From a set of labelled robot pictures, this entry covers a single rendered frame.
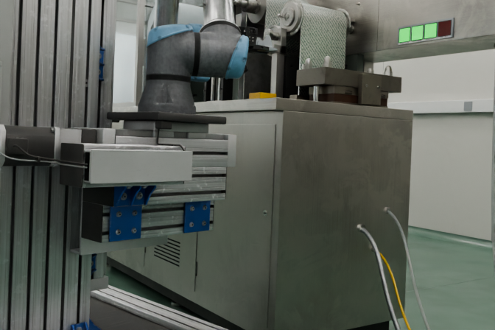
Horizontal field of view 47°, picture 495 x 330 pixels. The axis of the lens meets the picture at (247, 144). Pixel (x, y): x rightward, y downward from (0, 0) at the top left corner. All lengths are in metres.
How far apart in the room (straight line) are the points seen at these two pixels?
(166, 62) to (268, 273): 0.81
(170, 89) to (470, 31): 1.11
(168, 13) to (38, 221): 0.77
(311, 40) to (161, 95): 0.96
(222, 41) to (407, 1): 1.02
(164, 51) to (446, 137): 3.82
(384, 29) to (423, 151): 2.90
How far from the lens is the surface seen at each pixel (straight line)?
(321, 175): 1.96
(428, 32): 2.23
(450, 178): 5.01
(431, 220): 5.15
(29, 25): 1.47
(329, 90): 2.10
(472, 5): 2.15
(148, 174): 1.25
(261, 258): 1.95
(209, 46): 1.48
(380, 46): 2.38
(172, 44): 1.47
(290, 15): 2.28
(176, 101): 1.45
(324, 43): 2.32
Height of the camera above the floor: 0.76
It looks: level
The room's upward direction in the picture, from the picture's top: 2 degrees clockwise
